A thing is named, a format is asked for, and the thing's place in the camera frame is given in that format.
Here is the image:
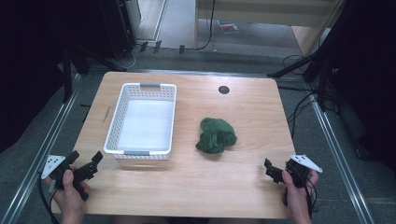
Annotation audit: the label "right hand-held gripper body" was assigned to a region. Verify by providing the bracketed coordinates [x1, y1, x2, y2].
[282, 154, 323, 189]

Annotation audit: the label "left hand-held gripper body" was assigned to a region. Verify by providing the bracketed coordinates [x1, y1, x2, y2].
[40, 154, 98, 202]

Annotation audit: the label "white plastic basket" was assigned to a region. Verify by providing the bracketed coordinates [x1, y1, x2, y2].
[103, 82, 177, 161]

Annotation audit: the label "green cloth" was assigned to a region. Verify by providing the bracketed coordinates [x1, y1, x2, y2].
[194, 117, 238, 155]

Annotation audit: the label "person's right hand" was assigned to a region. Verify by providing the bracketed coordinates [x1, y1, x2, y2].
[280, 169, 320, 220]

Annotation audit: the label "person's left hand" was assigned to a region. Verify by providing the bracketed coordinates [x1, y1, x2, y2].
[45, 169, 92, 221]

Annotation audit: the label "black stand legs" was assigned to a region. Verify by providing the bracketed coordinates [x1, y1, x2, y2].
[266, 46, 335, 111]
[60, 43, 127, 105]

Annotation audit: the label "black cabinet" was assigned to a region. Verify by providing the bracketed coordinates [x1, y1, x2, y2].
[98, 0, 142, 61]

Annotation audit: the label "book on floor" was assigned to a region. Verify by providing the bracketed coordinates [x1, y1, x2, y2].
[217, 20, 241, 35]

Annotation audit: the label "light wooden desk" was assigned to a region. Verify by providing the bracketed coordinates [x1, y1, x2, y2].
[194, 0, 345, 58]

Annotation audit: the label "metal floor rail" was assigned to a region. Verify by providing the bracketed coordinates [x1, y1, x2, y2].
[0, 74, 82, 224]
[309, 92, 376, 224]

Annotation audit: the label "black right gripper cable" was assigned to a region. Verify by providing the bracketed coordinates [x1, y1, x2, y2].
[303, 174, 318, 219]

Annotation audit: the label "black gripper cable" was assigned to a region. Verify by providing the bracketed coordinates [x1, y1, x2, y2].
[36, 174, 61, 224]
[303, 174, 318, 219]

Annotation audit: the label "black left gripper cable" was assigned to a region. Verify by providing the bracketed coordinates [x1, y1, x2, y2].
[36, 174, 61, 224]

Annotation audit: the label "black floor cable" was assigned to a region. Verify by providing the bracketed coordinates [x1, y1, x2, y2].
[286, 91, 317, 138]

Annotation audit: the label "white floor cable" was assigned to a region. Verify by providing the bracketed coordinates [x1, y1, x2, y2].
[115, 43, 138, 70]

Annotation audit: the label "black hanging cable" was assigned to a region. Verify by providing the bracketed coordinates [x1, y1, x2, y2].
[193, 0, 217, 51]

